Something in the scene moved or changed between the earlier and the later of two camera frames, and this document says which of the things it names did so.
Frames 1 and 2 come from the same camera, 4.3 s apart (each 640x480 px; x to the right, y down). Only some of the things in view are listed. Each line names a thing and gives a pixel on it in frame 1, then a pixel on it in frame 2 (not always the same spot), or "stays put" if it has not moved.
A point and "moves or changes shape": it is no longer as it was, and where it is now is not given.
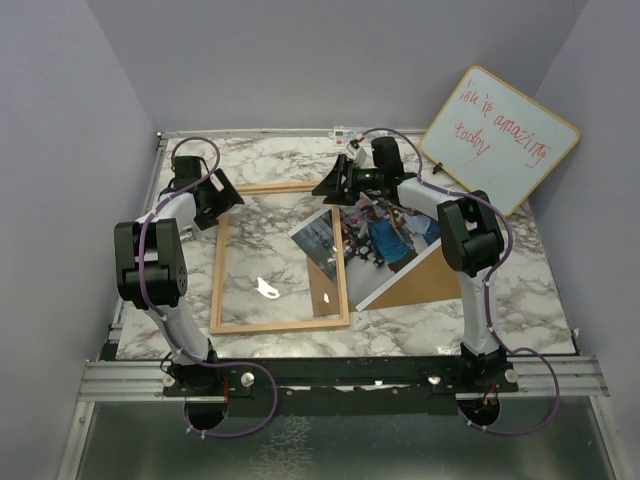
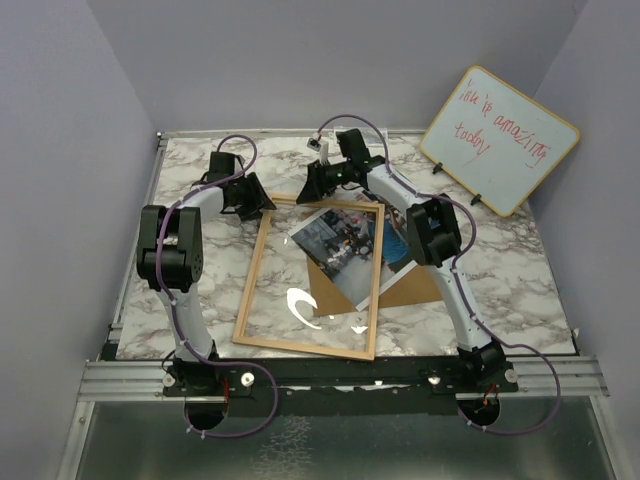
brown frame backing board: x=432 y=279 stays put
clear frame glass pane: x=280 y=259 moves or changes shape
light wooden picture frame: x=217 y=325 → x=351 y=353
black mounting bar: x=349 y=386 stays put
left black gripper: x=226 y=198 → x=258 y=199
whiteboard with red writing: x=492 y=137 stays put
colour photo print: x=379 y=242 stays put
